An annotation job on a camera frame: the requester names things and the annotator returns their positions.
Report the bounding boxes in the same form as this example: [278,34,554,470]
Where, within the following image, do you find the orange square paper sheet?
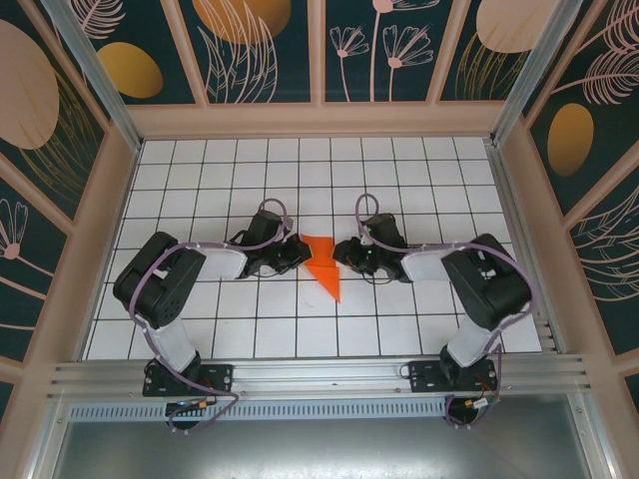
[301,234,344,304]

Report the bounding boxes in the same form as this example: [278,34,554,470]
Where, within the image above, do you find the grey metal sheet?
[49,417,600,479]

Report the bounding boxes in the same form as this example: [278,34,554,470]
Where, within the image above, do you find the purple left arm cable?
[128,198,296,435]

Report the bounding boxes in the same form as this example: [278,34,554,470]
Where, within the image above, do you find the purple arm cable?
[128,198,296,435]
[354,193,538,430]

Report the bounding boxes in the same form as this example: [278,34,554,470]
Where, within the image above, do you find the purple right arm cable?
[354,193,538,430]

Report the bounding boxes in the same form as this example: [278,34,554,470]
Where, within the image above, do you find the aluminium mounting rail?
[47,352,593,403]

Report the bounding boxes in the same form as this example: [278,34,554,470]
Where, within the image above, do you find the aluminium side rail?
[486,142,569,353]

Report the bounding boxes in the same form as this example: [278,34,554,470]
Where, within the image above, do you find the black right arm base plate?
[407,358,500,395]

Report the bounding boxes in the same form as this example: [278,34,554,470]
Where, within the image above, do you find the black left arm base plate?
[143,362,236,398]

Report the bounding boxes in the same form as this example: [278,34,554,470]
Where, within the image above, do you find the grey slotted cable duct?
[67,396,480,421]

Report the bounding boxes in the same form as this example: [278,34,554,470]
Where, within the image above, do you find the aluminium corner post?
[39,0,145,154]
[487,0,586,147]

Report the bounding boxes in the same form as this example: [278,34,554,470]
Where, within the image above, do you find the aluminium frame bar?
[27,398,72,479]
[567,393,621,479]

